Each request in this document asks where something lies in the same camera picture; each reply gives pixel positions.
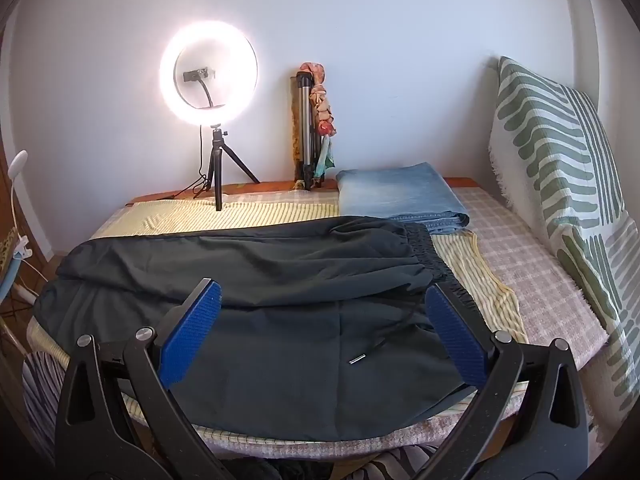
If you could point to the small black tripod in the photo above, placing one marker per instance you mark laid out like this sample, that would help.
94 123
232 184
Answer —
218 170

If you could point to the yellow striped blanket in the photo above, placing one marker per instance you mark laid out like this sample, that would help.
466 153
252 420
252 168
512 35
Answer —
250 210

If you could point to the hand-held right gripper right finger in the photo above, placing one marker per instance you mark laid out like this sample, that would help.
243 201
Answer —
457 336

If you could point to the white gooseneck clip lamp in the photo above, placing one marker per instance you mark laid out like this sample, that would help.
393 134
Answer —
19 160

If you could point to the green patterned white pillow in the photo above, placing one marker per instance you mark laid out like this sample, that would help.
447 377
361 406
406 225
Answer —
550 150

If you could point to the orange wooden bed frame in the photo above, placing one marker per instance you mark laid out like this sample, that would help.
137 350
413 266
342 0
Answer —
260 187

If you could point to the folded silver tripod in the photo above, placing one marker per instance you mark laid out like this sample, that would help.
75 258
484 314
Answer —
305 125

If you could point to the folded blue jeans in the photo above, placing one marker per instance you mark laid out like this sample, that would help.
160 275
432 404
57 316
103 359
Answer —
395 190

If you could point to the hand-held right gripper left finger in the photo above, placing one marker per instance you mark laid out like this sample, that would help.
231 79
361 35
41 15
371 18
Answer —
192 331

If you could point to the black pants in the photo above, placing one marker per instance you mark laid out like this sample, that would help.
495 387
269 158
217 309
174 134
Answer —
300 310

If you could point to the black gooseneck phone holder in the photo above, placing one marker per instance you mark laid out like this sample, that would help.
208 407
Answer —
195 75

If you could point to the colourful knotted scarf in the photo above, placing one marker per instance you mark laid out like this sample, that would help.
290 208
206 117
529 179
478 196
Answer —
320 105

